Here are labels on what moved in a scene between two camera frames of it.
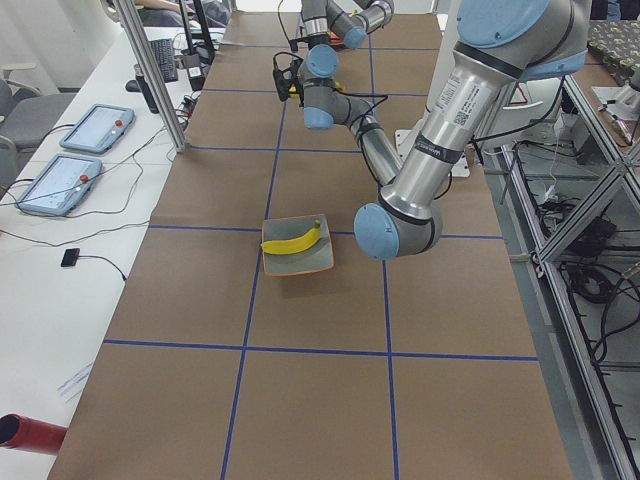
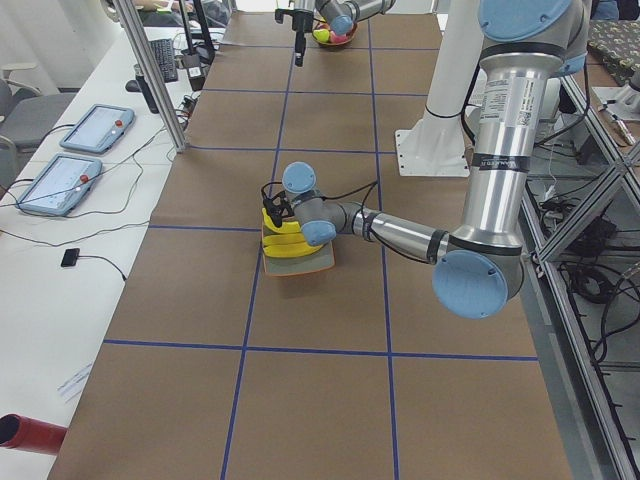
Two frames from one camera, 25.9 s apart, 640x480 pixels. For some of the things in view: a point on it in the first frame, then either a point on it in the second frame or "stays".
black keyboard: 164,53 stays
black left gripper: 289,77 -> 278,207
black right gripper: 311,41 -> 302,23
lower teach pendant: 61,184 stays
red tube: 29,434 stays
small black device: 70,257 stays
